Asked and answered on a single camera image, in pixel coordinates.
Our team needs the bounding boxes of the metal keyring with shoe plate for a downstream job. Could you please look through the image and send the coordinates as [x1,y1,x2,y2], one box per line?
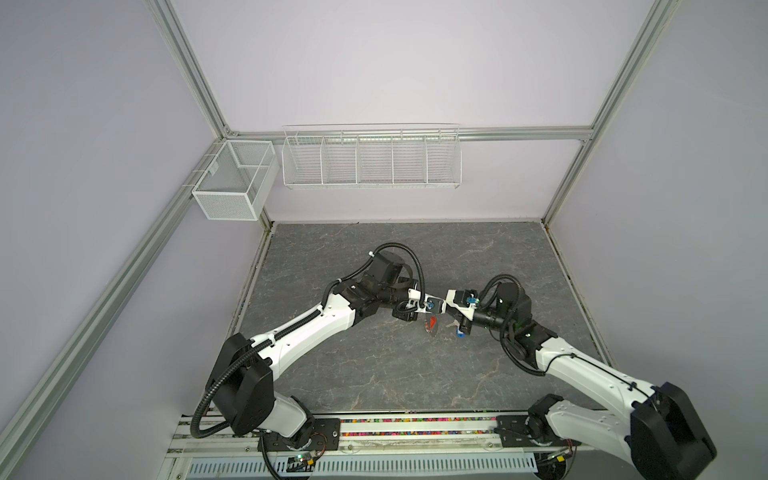
[424,314,439,337]

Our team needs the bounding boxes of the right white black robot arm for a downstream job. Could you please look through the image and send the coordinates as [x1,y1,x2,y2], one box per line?
[432,274,717,479]

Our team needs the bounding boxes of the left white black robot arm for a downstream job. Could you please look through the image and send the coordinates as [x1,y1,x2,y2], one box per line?
[190,242,427,448]

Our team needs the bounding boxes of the white mesh box basket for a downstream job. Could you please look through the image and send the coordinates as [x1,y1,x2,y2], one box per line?
[192,140,279,221]

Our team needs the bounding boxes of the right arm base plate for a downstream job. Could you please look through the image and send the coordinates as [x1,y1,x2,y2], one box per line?
[492,394,568,447]

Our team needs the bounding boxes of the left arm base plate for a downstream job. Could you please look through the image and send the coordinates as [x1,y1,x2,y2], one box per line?
[265,417,341,452]

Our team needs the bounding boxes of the white vented cable duct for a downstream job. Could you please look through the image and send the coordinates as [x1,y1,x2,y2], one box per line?
[186,453,538,479]

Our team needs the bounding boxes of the white wire basket long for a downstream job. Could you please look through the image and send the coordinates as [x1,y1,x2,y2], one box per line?
[282,123,463,189]

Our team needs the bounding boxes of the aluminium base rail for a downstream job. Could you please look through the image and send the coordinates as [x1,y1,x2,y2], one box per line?
[165,402,631,461]

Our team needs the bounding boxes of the aluminium frame profiles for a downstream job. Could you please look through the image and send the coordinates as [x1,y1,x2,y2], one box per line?
[1,1,651,479]

